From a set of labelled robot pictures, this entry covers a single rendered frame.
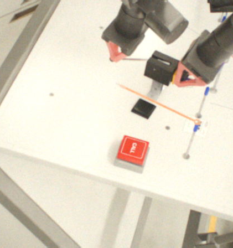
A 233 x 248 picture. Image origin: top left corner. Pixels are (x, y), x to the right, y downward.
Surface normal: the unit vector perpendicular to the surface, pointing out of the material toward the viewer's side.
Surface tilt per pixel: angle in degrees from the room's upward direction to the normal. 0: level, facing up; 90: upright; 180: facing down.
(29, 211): 0
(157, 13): 57
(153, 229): 0
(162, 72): 99
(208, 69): 27
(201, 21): 50
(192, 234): 90
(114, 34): 41
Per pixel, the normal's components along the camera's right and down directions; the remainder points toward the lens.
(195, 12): 0.12, -0.63
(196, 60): 0.47, -0.40
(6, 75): -0.52, -0.66
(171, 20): -0.04, -0.18
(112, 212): 0.81, -0.19
